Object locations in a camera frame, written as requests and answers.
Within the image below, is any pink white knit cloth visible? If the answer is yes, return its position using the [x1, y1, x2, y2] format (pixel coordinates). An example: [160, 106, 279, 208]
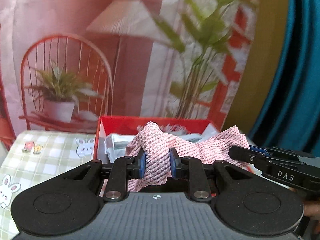
[125, 121, 252, 194]

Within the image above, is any printed room backdrop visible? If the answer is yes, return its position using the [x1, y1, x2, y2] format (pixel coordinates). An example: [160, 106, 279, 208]
[1, 0, 259, 138]

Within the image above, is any person right hand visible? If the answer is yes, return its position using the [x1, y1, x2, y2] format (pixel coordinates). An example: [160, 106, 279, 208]
[303, 200, 320, 222]

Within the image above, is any red cardboard box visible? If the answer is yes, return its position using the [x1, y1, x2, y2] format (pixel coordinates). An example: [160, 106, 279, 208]
[93, 115, 219, 164]

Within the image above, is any teal curtain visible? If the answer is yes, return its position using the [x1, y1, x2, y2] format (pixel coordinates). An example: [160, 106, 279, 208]
[249, 0, 319, 157]

